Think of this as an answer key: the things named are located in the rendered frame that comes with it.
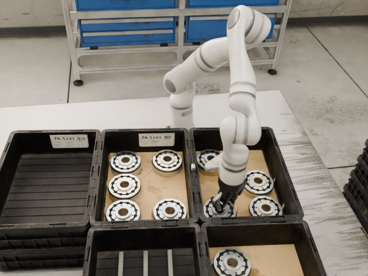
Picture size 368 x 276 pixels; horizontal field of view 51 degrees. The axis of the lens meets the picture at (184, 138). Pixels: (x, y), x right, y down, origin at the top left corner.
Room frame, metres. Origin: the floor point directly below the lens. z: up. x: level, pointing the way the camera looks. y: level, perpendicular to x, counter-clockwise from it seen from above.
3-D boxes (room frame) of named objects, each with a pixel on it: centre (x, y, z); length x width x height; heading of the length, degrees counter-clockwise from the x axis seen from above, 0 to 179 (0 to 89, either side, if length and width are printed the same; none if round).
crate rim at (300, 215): (0.85, -0.18, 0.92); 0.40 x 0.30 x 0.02; 6
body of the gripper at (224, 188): (0.76, -0.14, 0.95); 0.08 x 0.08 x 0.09
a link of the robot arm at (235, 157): (0.76, -0.13, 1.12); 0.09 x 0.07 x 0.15; 87
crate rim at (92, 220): (0.82, 0.11, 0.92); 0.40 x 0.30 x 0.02; 6
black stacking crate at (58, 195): (0.79, 0.41, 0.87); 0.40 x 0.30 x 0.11; 6
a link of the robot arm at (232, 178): (0.77, -0.13, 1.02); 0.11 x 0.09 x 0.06; 44
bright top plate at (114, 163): (0.92, 0.19, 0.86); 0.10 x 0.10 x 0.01
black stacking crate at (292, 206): (0.85, -0.18, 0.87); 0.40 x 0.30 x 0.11; 6
